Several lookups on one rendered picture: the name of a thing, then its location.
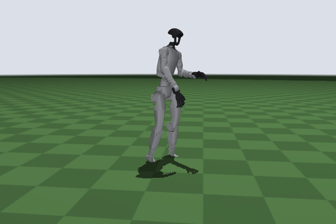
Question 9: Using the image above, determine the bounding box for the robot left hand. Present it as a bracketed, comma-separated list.
[192, 71, 207, 81]

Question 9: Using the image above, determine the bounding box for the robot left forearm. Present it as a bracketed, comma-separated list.
[183, 70, 195, 79]

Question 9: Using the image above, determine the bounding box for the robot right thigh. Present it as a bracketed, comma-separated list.
[151, 90, 165, 135]

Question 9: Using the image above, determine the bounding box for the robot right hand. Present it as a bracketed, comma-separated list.
[172, 88, 185, 108]

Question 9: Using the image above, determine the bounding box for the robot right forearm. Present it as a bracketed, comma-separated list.
[163, 67, 179, 92]

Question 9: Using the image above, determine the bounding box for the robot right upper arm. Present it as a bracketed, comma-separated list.
[159, 47, 169, 75]

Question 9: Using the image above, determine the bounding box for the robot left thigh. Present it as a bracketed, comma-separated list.
[166, 91, 181, 131]

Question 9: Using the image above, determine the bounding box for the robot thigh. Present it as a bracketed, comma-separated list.
[151, 90, 165, 135]
[166, 91, 181, 131]

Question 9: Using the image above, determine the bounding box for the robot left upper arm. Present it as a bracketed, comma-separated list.
[176, 52, 185, 77]

